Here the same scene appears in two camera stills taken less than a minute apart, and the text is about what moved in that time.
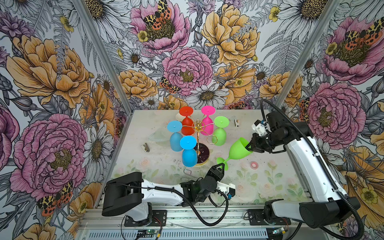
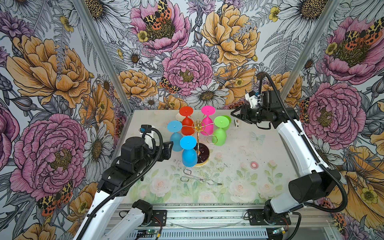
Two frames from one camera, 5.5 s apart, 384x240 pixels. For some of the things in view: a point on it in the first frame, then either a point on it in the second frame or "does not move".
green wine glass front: x=238 y=150 -> x=230 y=120
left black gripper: x=214 y=170 -> x=167 y=151
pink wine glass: x=208 y=128 does not move
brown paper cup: x=179 y=117 does not move
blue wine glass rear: x=174 y=126 does not move
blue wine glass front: x=189 y=154 does not move
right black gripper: x=255 y=145 -> x=240 y=116
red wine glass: x=187 y=125 does not move
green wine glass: x=219 y=136 does not move
